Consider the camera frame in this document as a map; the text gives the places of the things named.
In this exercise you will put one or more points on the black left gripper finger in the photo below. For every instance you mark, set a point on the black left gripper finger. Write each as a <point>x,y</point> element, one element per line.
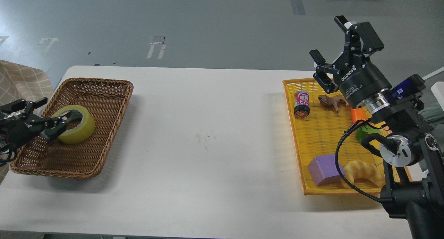
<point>55,126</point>
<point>21,109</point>

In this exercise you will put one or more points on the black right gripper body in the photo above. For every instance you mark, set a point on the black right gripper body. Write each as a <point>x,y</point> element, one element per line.
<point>359,79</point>

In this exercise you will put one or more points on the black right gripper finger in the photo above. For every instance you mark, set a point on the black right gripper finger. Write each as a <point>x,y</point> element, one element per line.
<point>360,38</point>
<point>326,74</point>

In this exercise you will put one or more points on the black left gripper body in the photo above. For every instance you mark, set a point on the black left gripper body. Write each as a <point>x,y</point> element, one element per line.
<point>18,132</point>

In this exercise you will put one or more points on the yellow tape roll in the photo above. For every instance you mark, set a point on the yellow tape roll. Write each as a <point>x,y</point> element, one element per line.
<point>81,131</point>

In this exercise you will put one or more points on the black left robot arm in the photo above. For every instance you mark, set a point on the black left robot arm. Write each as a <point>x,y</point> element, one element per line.
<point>11,154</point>

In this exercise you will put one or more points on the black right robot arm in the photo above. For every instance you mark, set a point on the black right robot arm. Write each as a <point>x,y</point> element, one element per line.
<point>412,159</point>

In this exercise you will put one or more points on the brown toy lion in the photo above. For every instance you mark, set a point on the brown toy lion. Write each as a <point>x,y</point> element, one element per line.
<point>332,102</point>

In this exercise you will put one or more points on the beige checkered cloth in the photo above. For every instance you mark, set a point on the beige checkered cloth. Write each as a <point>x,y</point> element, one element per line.
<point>23,82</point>

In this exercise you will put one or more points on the orange toy carrot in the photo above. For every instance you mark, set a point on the orange toy carrot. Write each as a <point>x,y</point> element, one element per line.
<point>366,129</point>

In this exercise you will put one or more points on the small drink can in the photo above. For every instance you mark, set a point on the small drink can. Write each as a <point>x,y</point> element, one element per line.
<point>301,104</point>

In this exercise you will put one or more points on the yellow plastic basket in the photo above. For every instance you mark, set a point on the yellow plastic basket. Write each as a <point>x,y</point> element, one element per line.
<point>319,133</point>

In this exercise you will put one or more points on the brown wicker basket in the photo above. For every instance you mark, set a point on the brown wicker basket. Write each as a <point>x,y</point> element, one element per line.
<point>106,100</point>

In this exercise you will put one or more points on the white chair leg caster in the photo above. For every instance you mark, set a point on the white chair leg caster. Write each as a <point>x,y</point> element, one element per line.
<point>434,73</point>

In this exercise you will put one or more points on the purple foam cube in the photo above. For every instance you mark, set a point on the purple foam cube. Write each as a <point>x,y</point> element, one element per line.
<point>323,170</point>

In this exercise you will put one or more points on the toy croissant bread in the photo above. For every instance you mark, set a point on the toy croissant bread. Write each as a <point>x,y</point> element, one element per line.
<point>363,175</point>

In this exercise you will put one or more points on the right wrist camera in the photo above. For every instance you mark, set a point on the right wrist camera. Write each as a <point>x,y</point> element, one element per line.
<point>410,86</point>

